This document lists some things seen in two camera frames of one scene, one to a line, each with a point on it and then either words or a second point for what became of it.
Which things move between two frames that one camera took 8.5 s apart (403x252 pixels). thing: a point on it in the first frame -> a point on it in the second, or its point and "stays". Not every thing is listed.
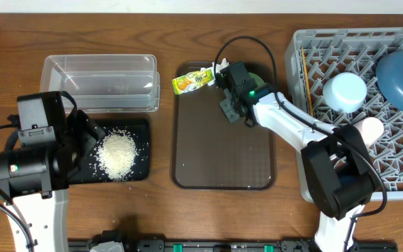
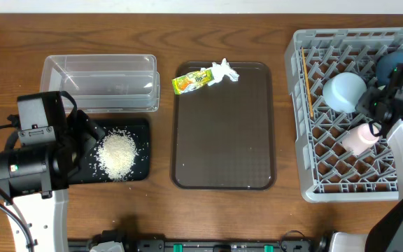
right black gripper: (234, 116) -> (371, 96)
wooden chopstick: (307, 82) stays
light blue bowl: (344, 92) stays
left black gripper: (85, 141) stays
